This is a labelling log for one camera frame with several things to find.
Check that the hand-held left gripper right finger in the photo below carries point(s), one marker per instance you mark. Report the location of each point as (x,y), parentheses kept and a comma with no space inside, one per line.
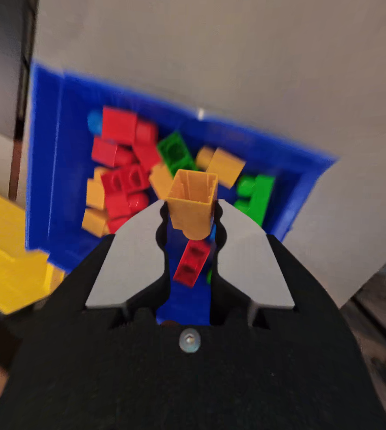
(253,269)

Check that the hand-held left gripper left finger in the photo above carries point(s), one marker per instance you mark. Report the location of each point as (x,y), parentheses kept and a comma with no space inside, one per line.
(126,269)

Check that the orange mega block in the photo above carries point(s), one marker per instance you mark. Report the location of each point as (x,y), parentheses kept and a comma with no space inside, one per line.
(191,201)

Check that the blue storage bin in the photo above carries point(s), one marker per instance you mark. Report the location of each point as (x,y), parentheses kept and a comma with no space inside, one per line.
(52,168)

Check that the pile of colourful blocks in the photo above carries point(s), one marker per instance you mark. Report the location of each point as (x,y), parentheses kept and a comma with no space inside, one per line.
(126,168)

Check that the yellow storage bin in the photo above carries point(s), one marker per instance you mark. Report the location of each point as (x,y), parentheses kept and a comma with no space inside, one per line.
(5,255)

